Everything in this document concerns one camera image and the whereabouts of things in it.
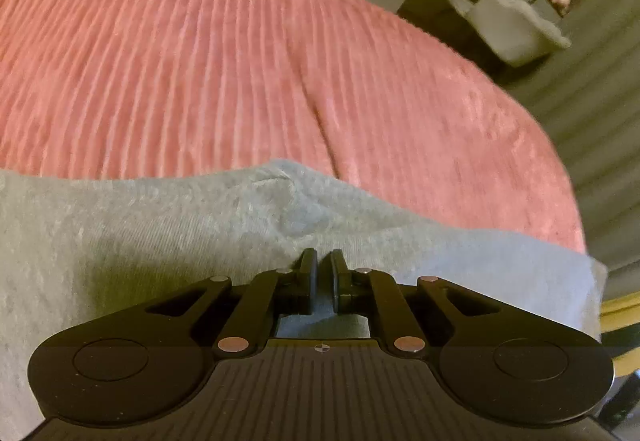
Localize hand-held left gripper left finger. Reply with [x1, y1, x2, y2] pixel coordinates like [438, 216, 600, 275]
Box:
[142, 248, 319, 363]

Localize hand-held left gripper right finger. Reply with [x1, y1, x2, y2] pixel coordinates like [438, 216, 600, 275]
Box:
[325, 248, 502, 363]

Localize grey sweat pants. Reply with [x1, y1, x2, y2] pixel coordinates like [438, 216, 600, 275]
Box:
[0, 158, 609, 441]

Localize pink ribbed blanket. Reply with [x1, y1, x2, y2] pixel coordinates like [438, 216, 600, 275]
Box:
[0, 0, 587, 256]

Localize white scalloped chair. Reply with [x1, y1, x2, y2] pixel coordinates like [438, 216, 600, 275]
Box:
[446, 0, 572, 68]

